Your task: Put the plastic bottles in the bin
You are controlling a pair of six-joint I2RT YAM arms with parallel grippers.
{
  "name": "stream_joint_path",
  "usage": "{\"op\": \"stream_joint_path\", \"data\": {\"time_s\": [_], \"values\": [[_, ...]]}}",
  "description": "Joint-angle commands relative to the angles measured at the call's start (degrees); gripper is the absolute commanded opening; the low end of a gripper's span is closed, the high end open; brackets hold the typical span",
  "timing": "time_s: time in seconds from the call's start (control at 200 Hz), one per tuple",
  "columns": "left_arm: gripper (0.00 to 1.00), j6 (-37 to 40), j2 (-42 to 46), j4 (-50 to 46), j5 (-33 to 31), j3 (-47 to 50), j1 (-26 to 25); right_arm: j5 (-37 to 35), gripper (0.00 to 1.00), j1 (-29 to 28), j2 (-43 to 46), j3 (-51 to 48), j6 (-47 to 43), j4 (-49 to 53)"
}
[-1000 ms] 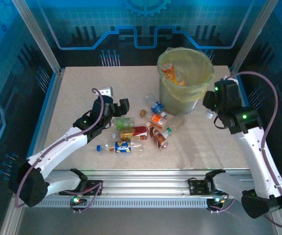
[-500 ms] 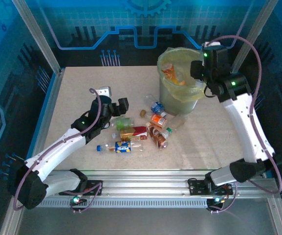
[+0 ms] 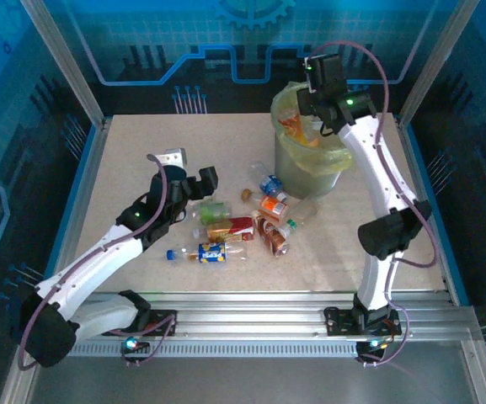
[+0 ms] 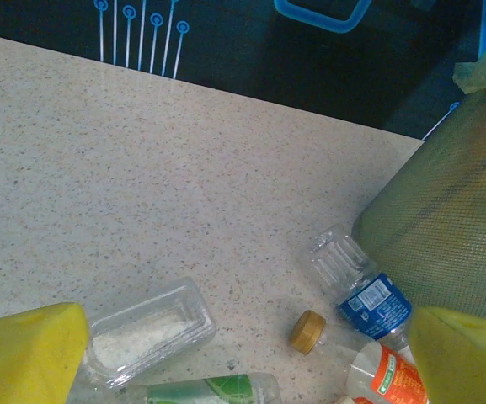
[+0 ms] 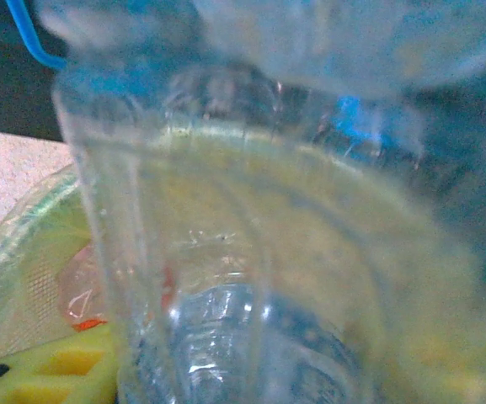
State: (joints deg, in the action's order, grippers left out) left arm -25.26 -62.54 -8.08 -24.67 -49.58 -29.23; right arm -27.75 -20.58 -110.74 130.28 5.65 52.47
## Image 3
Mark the orange snack bag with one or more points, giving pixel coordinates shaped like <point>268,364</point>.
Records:
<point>291,126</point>

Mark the green plastic bottle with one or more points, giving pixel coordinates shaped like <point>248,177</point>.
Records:
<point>215,211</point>

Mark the red yellow label bottle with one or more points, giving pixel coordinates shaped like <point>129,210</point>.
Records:
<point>230,229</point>

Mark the Pepsi bottle blue cap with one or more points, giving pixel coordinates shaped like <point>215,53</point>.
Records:
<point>211,253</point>

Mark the orange label bottle tan cap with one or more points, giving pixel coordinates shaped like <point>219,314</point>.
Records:
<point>270,206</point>

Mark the clear bottle green cap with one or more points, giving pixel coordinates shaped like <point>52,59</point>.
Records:
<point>306,210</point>

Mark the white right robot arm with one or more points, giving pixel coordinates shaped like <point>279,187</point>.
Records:
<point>377,177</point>

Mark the arm base status light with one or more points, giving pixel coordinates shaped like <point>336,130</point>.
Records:
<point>375,344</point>
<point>131,344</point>

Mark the yellow plastic bin liner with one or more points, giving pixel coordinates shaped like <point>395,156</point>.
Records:
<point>331,162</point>

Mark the grey metal bin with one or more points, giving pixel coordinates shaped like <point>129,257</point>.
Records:
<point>306,181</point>

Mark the clear water bottle blue label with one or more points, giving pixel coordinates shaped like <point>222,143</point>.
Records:
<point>271,184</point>

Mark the aluminium frame post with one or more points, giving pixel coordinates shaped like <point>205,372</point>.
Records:
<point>436,59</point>
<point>63,63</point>

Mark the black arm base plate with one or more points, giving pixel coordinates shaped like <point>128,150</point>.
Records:
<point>339,322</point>
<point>162,320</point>

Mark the aluminium front rail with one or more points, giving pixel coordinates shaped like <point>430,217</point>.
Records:
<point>247,313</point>

